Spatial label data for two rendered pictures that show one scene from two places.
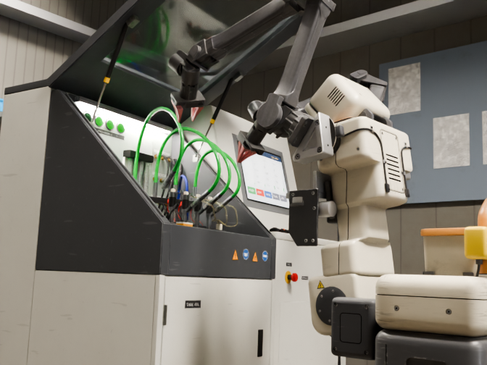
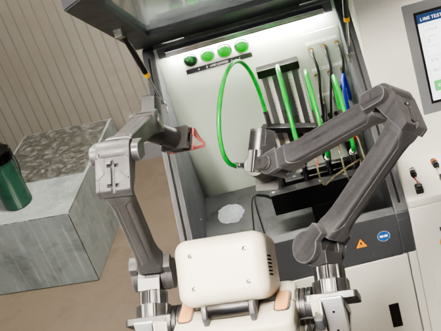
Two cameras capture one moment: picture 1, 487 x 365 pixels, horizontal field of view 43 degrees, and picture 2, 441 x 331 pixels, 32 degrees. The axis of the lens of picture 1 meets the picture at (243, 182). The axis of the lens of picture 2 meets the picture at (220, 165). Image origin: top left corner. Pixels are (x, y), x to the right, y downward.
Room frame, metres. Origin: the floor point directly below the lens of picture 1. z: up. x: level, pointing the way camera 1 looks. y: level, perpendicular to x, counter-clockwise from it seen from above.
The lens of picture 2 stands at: (1.24, -1.60, 2.37)
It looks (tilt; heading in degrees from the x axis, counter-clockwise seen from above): 30 degrees down; 64
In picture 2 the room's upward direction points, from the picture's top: 18 degrees counter-clockwise
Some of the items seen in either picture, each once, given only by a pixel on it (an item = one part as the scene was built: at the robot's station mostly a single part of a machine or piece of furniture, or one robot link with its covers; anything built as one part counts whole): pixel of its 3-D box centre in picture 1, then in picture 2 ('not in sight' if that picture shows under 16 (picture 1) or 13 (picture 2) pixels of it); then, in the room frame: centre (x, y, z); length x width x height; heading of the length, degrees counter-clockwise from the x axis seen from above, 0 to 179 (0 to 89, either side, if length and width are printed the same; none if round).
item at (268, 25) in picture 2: (127, 116); (243, 32); (2.48, 0.49, 1.43); 0.54 x 0.03 x 0.02; 147
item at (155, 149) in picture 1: (162, 179); (328, 73); (2.68, 0.35, 1.20); 0.13 x 0.03 x 0.31; 147
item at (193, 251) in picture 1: (221, 254); (299, 253); (2.21, 0.07, 0.87); 0.62 x 0.04 x 0.16; 147
